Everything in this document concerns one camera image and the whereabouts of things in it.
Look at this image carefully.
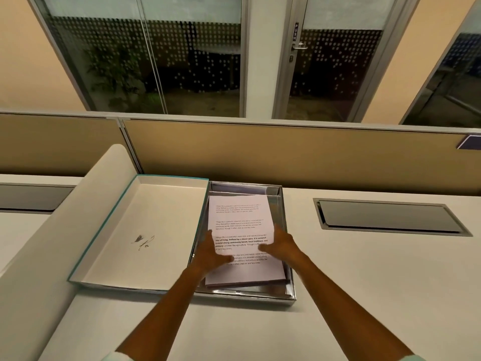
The person's right hand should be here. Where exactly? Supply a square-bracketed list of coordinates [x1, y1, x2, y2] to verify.
[262, 223, 303, 266]

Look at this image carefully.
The person's left hand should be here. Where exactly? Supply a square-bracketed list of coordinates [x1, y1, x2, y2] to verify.
[186, 230, 235, 281]

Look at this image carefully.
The white printed paper sheet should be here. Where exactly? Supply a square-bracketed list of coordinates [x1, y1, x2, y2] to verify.
[205, 195, 286, 285]

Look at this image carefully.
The person's right forearm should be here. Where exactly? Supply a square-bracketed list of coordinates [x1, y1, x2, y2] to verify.
[289, 255, 416, 359]

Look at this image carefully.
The person's left forearm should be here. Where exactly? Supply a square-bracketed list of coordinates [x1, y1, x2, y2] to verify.
[114, 270, 206, 357]

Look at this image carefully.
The silver metal tray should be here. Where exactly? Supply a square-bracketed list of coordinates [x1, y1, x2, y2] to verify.
[187, 180, 297, 301]

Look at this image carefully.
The stack of white papers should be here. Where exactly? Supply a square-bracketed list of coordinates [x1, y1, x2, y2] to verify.
[204, 186, 291, 288]

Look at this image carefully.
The white teal-edged box lid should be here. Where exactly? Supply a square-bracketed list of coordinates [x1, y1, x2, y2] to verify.
[67, 174, 209, 294]

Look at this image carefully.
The tan desk partition panel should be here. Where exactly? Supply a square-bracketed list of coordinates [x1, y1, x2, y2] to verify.
[0, 112, 125, 178]
[119, 118, 481, 197]

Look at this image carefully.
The white side divider panel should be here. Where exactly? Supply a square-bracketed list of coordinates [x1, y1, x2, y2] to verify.
[0, 143, 139, 361]

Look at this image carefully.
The green potted plant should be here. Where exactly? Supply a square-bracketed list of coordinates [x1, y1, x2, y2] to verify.
[83, 44, 146, 110]

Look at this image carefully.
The dotted glass window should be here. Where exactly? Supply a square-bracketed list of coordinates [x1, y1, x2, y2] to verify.
[29, 0, 249, 119]

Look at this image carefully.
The grey desk cable flap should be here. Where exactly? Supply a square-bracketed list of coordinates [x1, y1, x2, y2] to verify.
[0, 183, 76, 215]
[313, 198, 473, 237]

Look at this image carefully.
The glass door with metal frame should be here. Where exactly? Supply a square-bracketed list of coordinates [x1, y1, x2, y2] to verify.
[272, 0, 422, 123]

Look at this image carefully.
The silver door handle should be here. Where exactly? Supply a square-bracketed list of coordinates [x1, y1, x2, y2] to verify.
[289, 22, 307, 63]

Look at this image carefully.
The glass window with dark frame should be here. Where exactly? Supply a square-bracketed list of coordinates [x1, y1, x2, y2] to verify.
[399, 0, 481, 129]

